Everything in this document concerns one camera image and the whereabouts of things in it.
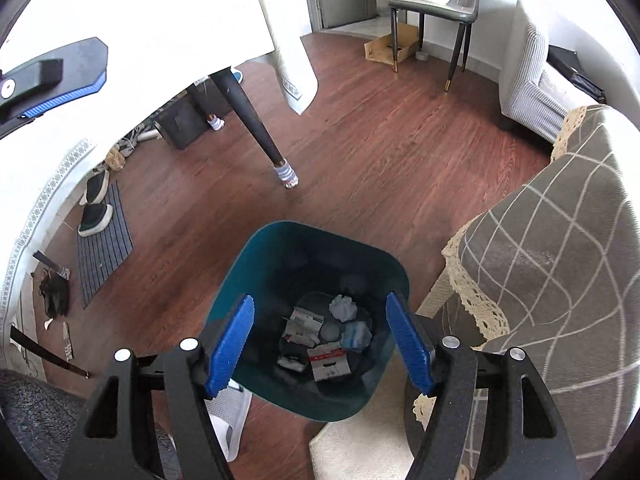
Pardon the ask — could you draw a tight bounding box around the striped floor mat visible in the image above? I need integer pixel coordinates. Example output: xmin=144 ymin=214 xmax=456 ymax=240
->
xmin=76 ymin=180 xmax=135 ymax=308

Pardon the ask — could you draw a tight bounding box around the teal plastic trash bin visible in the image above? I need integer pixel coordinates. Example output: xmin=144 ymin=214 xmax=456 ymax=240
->
xmin=206 ymin=220 xmax=412 ymax=423

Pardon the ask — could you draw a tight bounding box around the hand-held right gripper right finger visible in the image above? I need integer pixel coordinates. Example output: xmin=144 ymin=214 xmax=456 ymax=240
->
xmin=385 ymin=291 xmax=583 ymax=480

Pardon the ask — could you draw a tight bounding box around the grey dining chair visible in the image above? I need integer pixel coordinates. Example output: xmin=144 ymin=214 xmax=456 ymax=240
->
xmin=387 ymin=0 xmax=482 ymax=93

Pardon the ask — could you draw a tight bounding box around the small black bag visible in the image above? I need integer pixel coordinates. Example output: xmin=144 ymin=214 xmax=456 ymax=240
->
xmin=39 ymin=269 xmax=70 ymax=317

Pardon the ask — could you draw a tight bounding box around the red printed card packaging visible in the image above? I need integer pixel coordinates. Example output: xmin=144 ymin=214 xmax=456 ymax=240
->
xmin=306 ymin=342 xmax=351 ymax=383

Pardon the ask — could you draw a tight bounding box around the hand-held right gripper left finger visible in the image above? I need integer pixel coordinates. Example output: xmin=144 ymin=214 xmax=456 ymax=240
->
xmin=57 ymin=294 xmax=256 ymax=480

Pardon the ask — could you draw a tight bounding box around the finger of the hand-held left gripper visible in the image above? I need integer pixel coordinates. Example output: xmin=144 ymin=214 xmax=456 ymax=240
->
xmin=0 ymin=36 xmax=109 ymax=137

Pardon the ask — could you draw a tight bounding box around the grey slipper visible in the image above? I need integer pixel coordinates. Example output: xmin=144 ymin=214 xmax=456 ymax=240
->
xmin=207 ymin=380 xmax=253 ymax=463

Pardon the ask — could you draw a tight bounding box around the cardboard box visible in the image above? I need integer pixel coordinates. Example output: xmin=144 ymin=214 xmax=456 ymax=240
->
xmin=363 ymin=22 xmax=426 ymax=67

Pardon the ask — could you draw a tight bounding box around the crumpled grey paper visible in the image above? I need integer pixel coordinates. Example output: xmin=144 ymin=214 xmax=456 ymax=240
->
xmin=328 ymin=295 xmax=358 ymax=322

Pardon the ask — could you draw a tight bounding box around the cream rug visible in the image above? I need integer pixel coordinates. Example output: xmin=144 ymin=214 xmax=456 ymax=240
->
xmin=309 ymin=370 xmax=426 ymax=480

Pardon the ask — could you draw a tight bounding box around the table with white tablecloth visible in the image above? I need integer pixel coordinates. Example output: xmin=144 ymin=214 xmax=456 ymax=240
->
xmin=0 ymin=0 xmax=321 ymax=356

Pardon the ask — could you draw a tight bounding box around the dark grey rug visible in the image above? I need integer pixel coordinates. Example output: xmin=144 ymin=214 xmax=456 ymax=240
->
xmin=0 ymin=370 xmax=176 ymax=480

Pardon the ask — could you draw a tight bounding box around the grey armchair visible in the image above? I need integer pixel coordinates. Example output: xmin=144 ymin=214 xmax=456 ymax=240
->
xmin=497 ymin=0 xmax=608 ymax=145

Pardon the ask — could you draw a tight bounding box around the dark shoe white sole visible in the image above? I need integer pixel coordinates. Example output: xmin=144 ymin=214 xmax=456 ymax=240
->
xmin=77 ymin=202 xmax=113 ymax=238
xmin=80 ymin=170 xmax=112 ymax=206

